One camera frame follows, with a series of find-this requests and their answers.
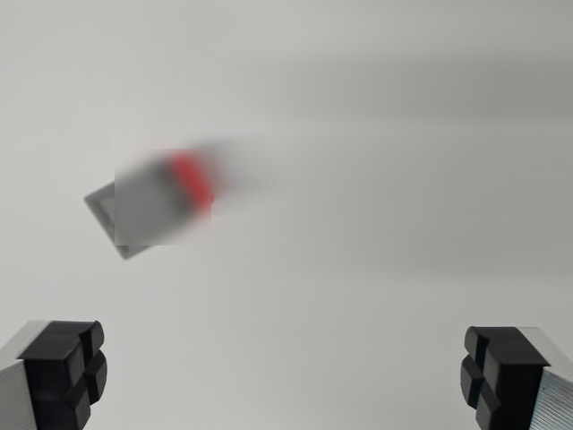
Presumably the gripper left finger with black rubber pad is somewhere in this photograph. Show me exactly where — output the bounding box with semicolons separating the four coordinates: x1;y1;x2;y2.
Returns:
0;319;109;430

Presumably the gripper right finger with black rubber pad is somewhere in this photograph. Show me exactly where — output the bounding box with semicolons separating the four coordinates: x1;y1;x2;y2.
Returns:
459;325;573;430

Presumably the grey embossed rubber cube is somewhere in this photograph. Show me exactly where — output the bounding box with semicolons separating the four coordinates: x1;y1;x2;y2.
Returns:
83;150;215;262

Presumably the red rubber cube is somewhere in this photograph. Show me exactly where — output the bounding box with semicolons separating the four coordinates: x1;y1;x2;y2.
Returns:
167;150;226;212

